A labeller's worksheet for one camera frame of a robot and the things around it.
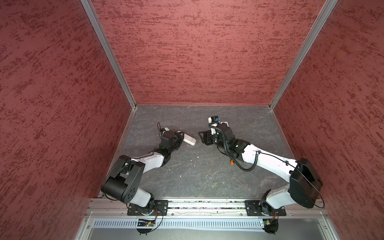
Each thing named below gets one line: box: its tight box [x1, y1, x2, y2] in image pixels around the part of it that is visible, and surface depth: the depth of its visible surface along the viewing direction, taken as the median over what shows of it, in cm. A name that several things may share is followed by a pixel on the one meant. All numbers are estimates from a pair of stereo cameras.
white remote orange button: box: [176, 130, 197, 146], surface depth 89 cm
